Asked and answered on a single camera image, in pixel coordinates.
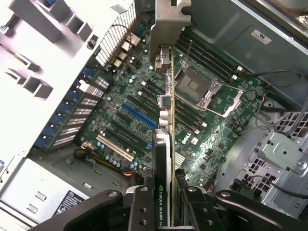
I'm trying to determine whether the silver chipset heatsink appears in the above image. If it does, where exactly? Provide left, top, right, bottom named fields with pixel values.
left=174, top=151, right=186, bottom=170

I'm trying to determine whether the white expansion slot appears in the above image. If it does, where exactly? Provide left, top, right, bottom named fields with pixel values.
left=96, top=134, right=135, bottom=162

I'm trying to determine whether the long black expansion slot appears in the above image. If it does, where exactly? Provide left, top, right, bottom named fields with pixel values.
left=111, top=119, right=154, bottom=148
left=103, top=127, right=145, bottom=156
left=127, top=95, right=161, bottom=120

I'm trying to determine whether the green Dell motherboard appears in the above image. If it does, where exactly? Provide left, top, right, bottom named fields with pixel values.
left=79, top=14, right=270, bottom=191

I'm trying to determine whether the black power supply label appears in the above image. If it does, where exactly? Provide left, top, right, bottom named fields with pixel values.
left=57, top=189, right=85, bottom=214

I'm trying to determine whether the silver disk bay cage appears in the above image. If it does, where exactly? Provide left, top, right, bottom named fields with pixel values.
left=216, top=108, right=308, bottom=217

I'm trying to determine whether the blue expansion slot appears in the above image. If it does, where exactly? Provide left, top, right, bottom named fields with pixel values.
left=121, top=103, right=159, bottom=130

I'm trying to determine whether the short black expansion slot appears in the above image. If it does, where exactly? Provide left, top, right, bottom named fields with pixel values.
left=116, top=111, right=132, bottom=123

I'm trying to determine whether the perforated metal slot cover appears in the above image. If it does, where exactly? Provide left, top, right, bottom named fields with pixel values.
left=60, top=127, right=79, bottom=137
left=52, top=136, right=75, bottom=148
left=67, top=117, right=86, bottom=126
left=80, top=97, right=101, bottom=108
left=74, top=107, right=93, bottom=117
left=95, top=73, right=110, bottom=89

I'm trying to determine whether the silver socket cover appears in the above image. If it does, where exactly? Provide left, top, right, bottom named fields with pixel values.
left=204, top=83, right=244, bottom=118

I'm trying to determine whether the silver coin battery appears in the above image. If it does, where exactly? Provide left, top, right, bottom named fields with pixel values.
left=245, top=89, right=257, bottom=101

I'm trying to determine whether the blue slot retention clip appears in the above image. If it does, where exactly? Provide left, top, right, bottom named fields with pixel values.
left=43, top=126, right=57, bottom=139
left=60, top=102, right=74, bottom=115
left=68, top=90, right=84, bottom=103
left=81, top=67, right=97, bottom=81
left=51, top=114, right=64, bottom=127
left=36, top=139, right=49, bottom=150

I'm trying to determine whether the CPU socket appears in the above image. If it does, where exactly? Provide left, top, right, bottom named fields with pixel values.
left=173, top=60, right=223, bottom=112

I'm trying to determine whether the thin metal locking lever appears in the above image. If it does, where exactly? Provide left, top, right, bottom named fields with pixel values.
left=185, top=39, right=193, bottom=67

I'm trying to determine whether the white case sticker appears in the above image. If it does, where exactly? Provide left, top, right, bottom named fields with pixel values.
left=249, top=29, right=273, bottom=46

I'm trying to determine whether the open grey PC case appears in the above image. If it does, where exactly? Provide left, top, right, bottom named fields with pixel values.
left=0, top=0, right=308, bottom=231

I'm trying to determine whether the grey plastic parts rack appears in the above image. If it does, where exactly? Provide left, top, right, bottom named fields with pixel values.
left=0, top=0, right=98, bottom=99

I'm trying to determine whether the black yellow power cable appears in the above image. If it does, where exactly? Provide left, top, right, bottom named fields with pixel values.
left=73, top=146, right=135, bottom=179

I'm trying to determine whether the black data wire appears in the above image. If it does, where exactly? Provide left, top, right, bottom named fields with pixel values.
left=242, top=69, right=303, bottom=90

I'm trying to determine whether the red black twisted wire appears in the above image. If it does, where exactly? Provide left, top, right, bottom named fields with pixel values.
left=111, top=23, right=141, bottom=50

